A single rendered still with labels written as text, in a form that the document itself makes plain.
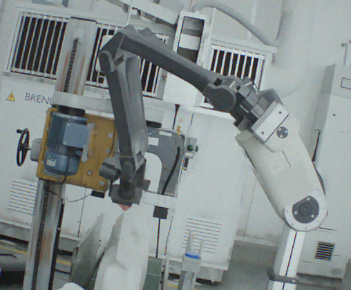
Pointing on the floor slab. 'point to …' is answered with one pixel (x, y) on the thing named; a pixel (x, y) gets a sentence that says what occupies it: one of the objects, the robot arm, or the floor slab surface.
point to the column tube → (81, 67)
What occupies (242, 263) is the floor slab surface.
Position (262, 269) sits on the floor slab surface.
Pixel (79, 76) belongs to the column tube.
